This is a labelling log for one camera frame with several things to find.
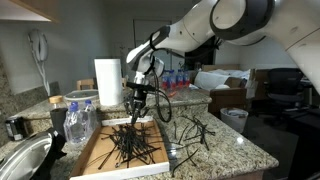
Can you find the dark office desk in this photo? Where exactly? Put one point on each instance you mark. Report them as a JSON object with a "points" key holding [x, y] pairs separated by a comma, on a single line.
{"points": [[305, 133]]}

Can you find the wooden chair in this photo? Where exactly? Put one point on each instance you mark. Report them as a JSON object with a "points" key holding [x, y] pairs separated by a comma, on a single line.
{"points": [[85, 83]]}

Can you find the Fiji water bottle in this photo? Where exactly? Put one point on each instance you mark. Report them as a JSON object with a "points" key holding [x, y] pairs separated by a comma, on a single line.
{"points": [[165, 80], [180, 78], [186, 79], [172, 80]]}

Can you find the black and white wrist camera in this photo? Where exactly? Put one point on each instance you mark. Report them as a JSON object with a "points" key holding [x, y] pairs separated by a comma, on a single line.
{"points": [[140, 86]]}

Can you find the white paper towel roll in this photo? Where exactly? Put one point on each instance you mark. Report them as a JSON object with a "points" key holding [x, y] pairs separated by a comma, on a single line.
{"points": [[108, 81]]}

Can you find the black office chair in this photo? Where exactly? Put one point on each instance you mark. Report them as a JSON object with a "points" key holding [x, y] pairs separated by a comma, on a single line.
{"points": [[285, 86]]}

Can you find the white trash bin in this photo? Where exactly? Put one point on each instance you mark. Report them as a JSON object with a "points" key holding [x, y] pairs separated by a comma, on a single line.
{"points": [[233, 120]]}

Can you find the wooden wall cabinet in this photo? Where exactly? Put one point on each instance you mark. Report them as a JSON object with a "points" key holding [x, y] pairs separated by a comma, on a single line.
{"points": [[46, 10]]}

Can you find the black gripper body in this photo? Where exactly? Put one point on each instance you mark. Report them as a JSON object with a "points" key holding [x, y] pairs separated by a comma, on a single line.
{"points": [[138, 100]]}

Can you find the white wall phone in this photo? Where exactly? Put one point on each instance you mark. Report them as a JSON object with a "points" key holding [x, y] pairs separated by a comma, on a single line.
{"points": [[39, 46]]}

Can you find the pack of small water bottles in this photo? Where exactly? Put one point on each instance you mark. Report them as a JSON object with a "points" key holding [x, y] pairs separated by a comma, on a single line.
{"points": [[76, 125]]}

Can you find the white rectangular tray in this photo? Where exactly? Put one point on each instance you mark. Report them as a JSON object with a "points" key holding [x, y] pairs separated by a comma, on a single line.
{"points": [[151, 159]]}

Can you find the brown wooden furniture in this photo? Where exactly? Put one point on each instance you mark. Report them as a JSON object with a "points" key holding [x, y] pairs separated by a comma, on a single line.
{"points": [[226, 98]]}

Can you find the white plate with dark rim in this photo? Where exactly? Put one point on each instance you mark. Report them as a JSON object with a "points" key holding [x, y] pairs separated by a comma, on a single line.
{"points": [[80, 96]]}

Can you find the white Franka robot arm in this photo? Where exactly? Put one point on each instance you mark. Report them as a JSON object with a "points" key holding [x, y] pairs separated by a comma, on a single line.
{"points": [[206, 26]]}

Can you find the black metal canister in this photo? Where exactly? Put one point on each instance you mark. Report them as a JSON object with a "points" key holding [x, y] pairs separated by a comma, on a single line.
{"points": [[15, 128]]}

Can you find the jar with wooden lid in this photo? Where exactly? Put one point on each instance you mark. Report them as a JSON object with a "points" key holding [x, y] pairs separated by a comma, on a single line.
{"points": [[58, 113]]}

